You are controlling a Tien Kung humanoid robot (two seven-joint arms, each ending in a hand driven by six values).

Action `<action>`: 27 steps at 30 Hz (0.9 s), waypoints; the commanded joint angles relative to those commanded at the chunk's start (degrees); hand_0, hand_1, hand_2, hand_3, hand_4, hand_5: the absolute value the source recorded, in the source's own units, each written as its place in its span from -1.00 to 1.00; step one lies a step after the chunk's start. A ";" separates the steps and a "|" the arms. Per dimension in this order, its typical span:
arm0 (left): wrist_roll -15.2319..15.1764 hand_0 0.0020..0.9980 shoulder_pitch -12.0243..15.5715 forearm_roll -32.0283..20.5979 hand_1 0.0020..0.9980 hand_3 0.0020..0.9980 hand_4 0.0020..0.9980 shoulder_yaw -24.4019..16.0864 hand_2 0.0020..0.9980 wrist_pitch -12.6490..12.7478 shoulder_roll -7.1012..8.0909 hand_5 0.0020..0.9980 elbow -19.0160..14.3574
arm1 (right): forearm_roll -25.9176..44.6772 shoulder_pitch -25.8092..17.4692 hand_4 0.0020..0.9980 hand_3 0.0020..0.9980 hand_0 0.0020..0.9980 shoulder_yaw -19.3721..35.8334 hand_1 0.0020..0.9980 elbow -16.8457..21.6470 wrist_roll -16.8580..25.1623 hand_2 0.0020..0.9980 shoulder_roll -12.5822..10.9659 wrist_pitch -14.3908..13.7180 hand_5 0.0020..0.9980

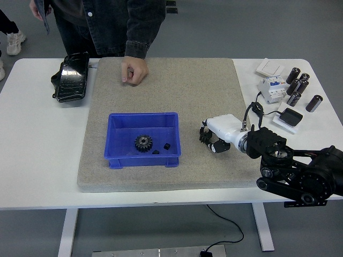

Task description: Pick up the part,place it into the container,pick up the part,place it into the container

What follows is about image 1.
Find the person's right hand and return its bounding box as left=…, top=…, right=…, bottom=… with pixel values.
left=29, top=0, right=53, bottom=21

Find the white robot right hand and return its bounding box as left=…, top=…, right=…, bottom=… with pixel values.
left=199, top=114, right=251, bottom=154

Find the person's left hand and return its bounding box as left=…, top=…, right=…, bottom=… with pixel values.
left=120, top=55, right=150, bottom=86

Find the small black gear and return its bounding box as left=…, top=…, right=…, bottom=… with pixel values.
left=198, top=126, right=213, bottom=144

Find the large black gear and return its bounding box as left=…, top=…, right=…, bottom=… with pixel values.
left=134, top=134, right=153, bottom=153

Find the blue plastic box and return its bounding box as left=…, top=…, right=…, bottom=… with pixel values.
left=103, top=111, right=182, bottom=170

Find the person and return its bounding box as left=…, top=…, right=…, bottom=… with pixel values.
left=0, top=9, right=27, bottom=81
left=29, top=0, right=167, bottom=59

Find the grey-brown mat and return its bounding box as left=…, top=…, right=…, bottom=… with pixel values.
left=77, top=56, right=265, bottom=193

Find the white circuit breaker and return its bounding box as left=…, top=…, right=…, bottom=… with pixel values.
left=258, top=75, right=292, bottom=104

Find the black power adapter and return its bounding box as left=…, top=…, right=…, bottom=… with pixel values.
left=278, top=108, right=304, bottom=127

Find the black film-wrapped device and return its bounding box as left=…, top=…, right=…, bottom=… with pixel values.
left=50, top=51, right=91, bottom=104

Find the black desk control panel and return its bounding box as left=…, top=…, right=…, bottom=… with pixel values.
left=284, top=201, right=327, bottom=208

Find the white table leg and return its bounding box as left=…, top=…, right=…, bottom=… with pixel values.
left=251, top=203, right=275, bottom=252
left=57, top=208, right=79, bottom=257

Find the metal floor plate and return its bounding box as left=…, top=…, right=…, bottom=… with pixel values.
left=92, top=244, right=227, bottom=257

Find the black adapter cord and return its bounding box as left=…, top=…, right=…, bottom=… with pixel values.
left=251, top=92, right=282, bottom=118

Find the white wall switch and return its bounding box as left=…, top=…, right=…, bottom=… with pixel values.
left=255, top=57, right=286, bottom=77

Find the black floor cable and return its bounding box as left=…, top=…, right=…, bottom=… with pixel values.
left=205, top=205, right=244, bottom=252

